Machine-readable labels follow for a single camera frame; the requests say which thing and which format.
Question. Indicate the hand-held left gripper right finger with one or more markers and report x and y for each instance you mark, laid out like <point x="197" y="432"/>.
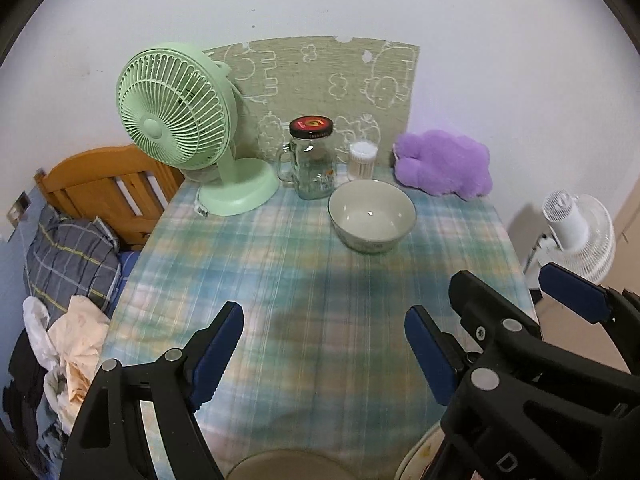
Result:
<point x="430" y="355"/>

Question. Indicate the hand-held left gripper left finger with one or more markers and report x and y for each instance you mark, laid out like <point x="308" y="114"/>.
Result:
<point x="217" y="355"/>

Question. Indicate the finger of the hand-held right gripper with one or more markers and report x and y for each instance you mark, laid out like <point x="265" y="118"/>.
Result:
<point x="500" y="320"/>
<point x="575" y="292"/>

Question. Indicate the large yellow floral plate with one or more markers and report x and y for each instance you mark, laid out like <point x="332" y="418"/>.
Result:
<point x="420" y="455"/>

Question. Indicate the large grey floral bowl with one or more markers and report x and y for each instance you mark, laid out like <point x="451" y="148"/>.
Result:
<point x="280" y="461"/>

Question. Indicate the blue label floral bowl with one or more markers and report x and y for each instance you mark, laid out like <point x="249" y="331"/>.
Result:
<point x="370" y="210"/>

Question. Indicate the white standing fan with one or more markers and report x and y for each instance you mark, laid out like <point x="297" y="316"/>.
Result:
<point x="575" y="225"/>

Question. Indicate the blue bed sheet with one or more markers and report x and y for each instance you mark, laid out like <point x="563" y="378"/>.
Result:
<point x="129" y="262"/>

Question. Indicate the cream crumpled cloth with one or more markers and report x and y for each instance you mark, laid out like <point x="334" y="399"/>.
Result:
<point x="75" y="330"/>

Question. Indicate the purple plush toy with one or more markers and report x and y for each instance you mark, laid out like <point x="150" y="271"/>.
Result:
<point x="440" y="160"/>

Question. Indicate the dark clothes pile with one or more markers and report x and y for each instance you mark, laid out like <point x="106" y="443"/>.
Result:
<point x="25" y="360"/>

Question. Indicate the cotton swab container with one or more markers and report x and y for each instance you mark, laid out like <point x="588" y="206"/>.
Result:
<point x="363" y="160"/>

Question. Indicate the glass mug jar black lid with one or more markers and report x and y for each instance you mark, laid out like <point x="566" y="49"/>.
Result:
<point x="312" y="170"/>

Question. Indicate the green desk fan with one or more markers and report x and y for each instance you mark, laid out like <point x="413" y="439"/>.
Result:
<point x="165" y="105"/>

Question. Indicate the wall socket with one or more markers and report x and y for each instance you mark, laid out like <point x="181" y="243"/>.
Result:
<point x="19" y="207"/>

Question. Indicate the green cartoon wall mat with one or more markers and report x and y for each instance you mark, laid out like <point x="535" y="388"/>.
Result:
<point x="310" y="75"/>

